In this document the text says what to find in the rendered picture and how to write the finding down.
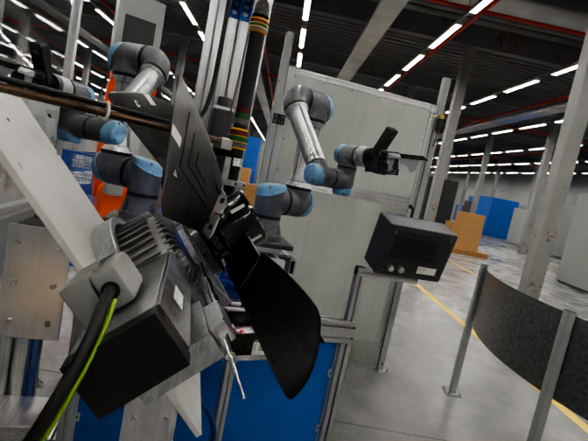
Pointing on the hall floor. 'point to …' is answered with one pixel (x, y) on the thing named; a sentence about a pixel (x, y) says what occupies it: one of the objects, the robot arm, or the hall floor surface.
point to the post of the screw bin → (222, 398)
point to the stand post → (20, 355)
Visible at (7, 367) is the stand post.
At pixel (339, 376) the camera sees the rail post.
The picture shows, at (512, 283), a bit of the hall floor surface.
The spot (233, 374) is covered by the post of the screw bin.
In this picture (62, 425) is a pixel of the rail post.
